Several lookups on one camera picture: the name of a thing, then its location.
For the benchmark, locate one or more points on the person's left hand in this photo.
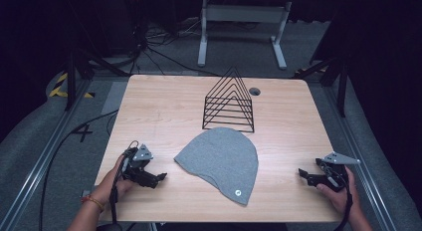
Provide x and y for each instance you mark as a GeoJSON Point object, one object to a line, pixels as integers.
{"type": "Point", "coordinates": [109, 186]}

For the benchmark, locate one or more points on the black metal stand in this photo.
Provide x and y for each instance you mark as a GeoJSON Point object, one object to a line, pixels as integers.
{"type": "Point", "coordinates": [341, 88]}
{"type": "Point", "coordinates": [70, 81]}

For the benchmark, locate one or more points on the yellow and black floor tape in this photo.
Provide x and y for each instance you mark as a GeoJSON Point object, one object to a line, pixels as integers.
{"type": "Point", "coordinates": [59, 90]}

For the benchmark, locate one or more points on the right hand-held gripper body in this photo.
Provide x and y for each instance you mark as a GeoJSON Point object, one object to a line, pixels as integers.
{"type": "Point", "coordinates": [333, 178]}

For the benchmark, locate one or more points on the round grey table grommet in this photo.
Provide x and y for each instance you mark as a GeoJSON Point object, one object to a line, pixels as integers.
{"type": "Point", "coordinates": [254, 91]}

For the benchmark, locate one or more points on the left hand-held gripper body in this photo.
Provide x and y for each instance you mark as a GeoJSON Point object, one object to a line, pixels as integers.
{"type": "Point", "coordinates": [137, 168]}

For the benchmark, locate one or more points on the grey metal floor rail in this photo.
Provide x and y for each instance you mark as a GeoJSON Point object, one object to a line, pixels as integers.
{"type": "Point", "coordinates": [355, 141]}
{"type": "Point", "coordinates": [40, 164]}

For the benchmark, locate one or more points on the grey knit beanie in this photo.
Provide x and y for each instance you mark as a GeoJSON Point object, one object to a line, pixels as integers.
{"type": "Point", "coordinates": [222, 161]}

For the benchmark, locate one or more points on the white metal table frame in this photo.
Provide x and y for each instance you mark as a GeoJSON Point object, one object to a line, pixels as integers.
{"type": "Point", "coordinates": [245, 13]}

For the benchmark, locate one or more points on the person's right hand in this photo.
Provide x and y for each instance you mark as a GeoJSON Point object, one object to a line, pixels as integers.
{"type": "Point", "coordinates": [346, 199]}

